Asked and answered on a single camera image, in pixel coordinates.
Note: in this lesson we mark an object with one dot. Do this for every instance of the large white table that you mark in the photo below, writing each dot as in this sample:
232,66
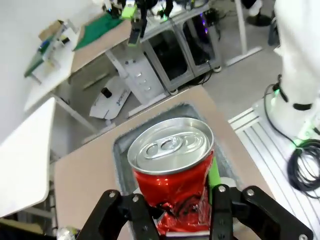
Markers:
25,162

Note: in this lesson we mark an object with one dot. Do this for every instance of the green cutting mat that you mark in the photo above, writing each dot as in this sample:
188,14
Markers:
100,30

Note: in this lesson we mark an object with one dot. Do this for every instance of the crushed red drink can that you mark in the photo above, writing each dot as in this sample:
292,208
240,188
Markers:
170,180

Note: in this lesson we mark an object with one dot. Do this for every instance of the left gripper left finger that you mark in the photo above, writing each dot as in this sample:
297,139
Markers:
112,220

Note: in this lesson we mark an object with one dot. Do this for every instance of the flat white cardboard box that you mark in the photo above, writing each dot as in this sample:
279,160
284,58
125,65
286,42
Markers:
112,100

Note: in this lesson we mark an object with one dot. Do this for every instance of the aluminium profile mounting frame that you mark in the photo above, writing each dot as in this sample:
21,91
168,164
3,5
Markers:
262,140

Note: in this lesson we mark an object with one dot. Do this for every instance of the cluttered green-edged shelf board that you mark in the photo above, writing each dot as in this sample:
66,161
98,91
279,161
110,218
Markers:
47,52

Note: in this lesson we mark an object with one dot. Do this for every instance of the white drawer cabinet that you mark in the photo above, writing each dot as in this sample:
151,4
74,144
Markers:
140,75

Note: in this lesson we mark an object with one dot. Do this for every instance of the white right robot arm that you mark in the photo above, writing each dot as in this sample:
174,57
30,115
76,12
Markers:
295,62

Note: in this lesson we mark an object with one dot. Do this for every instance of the grey computer rack cart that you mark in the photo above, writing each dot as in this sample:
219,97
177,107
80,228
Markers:
180,55

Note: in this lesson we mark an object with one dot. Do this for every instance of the grey fabric basket labelled Can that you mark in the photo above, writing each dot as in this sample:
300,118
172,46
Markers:
120,162

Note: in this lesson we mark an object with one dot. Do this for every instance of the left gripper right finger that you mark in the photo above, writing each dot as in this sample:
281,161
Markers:
250,217

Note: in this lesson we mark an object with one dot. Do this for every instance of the white desk leg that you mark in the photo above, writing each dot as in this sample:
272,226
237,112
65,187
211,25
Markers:
242,37

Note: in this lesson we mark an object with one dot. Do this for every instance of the distant gripper with green fingers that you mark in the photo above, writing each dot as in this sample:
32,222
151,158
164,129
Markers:
133,35

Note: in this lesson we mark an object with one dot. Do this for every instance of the distant white robot base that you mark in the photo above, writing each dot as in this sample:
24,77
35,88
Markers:
256,12

